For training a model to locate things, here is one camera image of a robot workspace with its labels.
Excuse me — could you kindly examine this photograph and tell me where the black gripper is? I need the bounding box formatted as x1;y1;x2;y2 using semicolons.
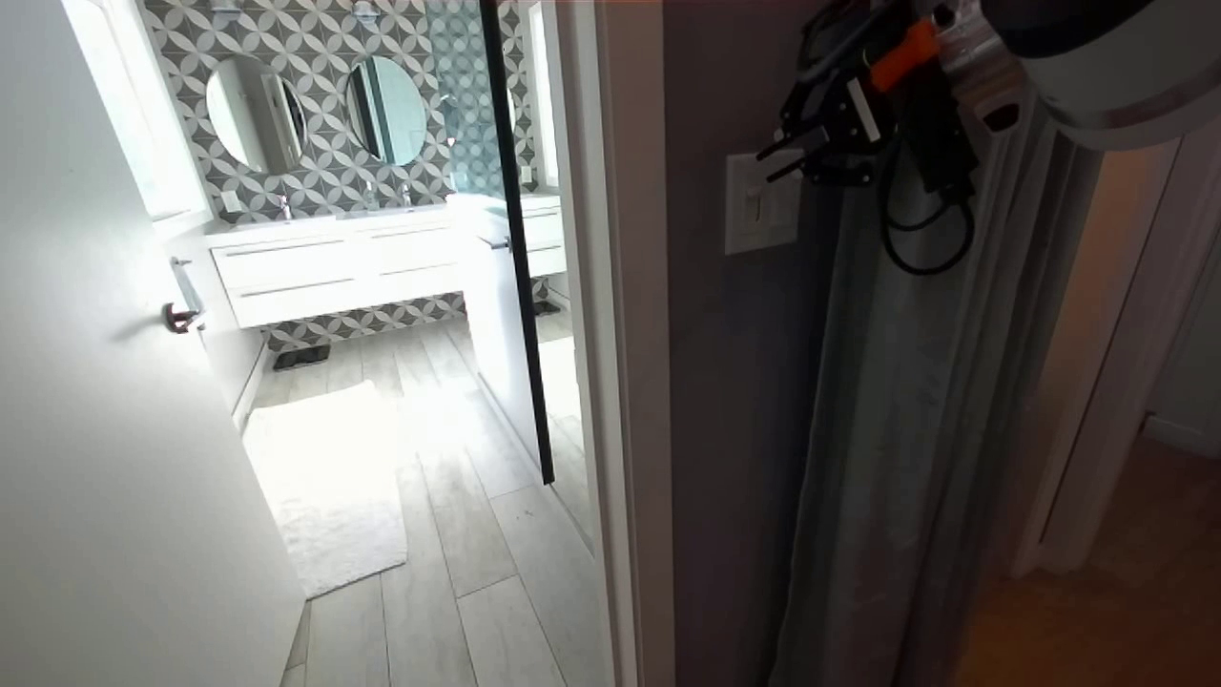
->
757;0;983;200

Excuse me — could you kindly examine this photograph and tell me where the white light switch plate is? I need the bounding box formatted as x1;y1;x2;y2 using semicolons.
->
721;150;807;263

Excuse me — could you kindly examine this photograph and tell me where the white bathtub surround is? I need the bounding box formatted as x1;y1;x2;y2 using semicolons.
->
447;188;566;426

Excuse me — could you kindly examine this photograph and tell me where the grey curtain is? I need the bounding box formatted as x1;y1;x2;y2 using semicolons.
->
760;111;1108;687

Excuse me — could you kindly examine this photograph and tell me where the white hallway doorway trim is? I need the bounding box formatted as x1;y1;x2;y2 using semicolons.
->
1010;120;1221;579

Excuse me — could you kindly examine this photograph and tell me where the white vanity cabinet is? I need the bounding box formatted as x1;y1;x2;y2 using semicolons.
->
203;188;572;336

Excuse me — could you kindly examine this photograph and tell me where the white bath mat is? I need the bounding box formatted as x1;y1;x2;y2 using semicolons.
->
238;378;413;604

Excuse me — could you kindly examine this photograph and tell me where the white door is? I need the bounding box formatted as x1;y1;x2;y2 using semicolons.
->
0;0;310;687

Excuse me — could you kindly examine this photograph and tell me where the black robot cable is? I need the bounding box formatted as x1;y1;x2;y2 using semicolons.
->
773;0;979;280

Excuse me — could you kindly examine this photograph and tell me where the orange cable clip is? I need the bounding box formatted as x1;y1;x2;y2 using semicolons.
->
866;13;954;97

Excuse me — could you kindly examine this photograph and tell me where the white bathroom door frame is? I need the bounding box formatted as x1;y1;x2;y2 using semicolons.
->
548;0;678;687

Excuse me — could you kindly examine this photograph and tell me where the black shower glass frame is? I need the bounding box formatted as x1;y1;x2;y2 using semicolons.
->
473;0;559;490

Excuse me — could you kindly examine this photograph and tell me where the round wall mirror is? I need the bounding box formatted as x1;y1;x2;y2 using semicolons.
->
203;55;310;179
341;51;433;172

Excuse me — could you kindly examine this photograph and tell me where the metal door handle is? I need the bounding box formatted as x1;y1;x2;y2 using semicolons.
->
157;293;210;340

